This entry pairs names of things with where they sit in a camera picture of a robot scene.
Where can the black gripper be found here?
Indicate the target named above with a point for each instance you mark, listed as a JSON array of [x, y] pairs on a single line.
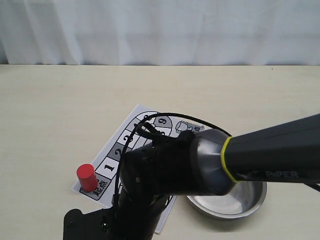
[[135, 219]]

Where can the red cylinder game piece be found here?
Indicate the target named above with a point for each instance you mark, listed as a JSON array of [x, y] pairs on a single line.
[[87, 177]]

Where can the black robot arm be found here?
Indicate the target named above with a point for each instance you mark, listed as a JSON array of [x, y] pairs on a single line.
[[207, 163]]

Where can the paper number game board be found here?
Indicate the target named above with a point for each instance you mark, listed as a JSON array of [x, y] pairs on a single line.
[[106, 162]]

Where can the stainless steel bowl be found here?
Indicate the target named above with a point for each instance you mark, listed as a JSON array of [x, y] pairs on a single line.
[[242, 201]]

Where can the white curtain backdrop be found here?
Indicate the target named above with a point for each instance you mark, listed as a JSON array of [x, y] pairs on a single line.
[[160, 32]]

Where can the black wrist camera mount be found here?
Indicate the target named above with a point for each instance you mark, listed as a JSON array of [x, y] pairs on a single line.
[[94, 225]]

